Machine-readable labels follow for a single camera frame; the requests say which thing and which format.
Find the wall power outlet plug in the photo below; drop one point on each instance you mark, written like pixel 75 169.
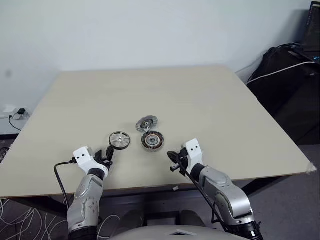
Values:
pixel 12 111

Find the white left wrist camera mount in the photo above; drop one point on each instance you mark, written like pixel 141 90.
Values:
pixel 83 156

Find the dark metal table frame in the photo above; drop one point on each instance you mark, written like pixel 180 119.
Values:
pixel 150 197

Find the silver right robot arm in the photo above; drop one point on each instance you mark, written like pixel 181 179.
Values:
pixel 225 195

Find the black power adapter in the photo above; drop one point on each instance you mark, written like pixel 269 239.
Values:
pixel 21 111

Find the grey robot torso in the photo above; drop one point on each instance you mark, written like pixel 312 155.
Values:
pixel 172 232

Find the black bag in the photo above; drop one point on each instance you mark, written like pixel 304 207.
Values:
pixel 287 100

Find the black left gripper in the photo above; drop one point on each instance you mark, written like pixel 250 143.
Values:
pixel 105 162

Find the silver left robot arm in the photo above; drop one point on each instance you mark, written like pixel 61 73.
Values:
pixel 86 197

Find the dark computer screen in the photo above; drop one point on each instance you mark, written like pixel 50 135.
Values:
pixel 312 27

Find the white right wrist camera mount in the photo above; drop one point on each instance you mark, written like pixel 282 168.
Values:
pixel 193 151

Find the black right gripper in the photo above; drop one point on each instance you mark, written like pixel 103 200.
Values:
pixel 183 160

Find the tape on table corner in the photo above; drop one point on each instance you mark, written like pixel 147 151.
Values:
pixel 311 169

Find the small tape piece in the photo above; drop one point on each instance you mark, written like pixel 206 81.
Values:
pixel 175 188

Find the silver spoked rotor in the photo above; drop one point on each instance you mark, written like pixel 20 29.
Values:
pixel 120 141

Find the grey round motor lid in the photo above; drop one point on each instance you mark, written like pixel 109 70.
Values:
pixel 146 123

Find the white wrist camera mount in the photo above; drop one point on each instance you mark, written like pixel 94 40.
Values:
pixel 193 151
pixel 83 156

